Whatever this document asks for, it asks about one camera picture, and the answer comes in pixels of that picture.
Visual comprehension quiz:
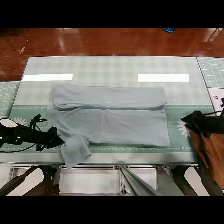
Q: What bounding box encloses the black cable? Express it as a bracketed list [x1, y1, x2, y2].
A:
[0, 142, 38, 154]

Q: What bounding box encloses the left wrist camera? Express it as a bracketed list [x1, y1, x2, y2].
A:
[29, 113, 48, 130]

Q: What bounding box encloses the light blue T-shirt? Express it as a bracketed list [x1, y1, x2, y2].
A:
[47, 82, 172, 169]

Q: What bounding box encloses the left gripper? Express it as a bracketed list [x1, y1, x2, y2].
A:
[35, 126, 66, 152]

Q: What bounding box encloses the brown garment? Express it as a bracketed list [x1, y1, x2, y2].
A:
[189, 130, 224, 190]

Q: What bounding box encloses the silver frame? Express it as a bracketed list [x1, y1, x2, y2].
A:
[0, 161, 224, 197]

